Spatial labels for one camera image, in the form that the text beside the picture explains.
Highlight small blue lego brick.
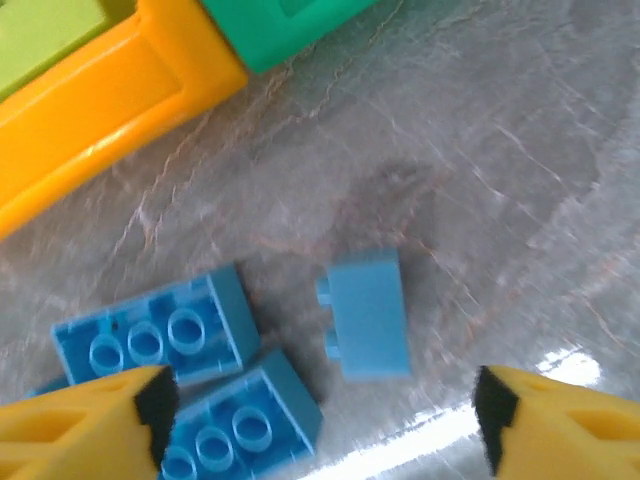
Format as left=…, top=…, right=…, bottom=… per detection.
left=314, top=246, right=414, bottom=384

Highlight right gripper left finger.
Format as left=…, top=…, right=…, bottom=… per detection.
left=0, top=364, right=181, bottom=480

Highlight orange plastic bin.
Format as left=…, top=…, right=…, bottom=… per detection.
left=0, top=0, right=250, bottom=241

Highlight lime green lego brick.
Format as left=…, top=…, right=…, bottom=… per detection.
left=0, top=0, right=114, bottom=99

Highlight green plastic bin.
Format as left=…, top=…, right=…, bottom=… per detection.
left=199, top=0, right=381, bottom=76

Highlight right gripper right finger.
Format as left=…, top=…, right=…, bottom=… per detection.
left=472, top=363, right=640, bottom=480

